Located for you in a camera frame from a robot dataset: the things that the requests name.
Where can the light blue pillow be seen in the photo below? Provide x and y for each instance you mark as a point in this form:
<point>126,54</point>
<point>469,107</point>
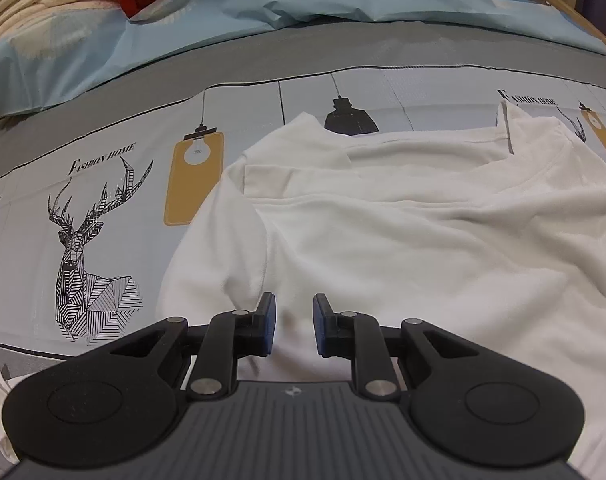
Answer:
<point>233,15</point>

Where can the white shirt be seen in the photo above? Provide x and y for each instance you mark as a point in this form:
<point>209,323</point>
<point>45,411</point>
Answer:
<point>408,210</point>

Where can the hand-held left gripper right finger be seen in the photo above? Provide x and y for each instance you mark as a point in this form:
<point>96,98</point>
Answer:
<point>319,327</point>

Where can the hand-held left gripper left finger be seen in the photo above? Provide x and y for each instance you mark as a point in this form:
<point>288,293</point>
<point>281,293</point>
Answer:
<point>268,325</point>

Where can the grey printed bed sheet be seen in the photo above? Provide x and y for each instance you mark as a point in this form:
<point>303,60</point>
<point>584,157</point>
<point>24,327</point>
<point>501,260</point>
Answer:
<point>108,110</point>

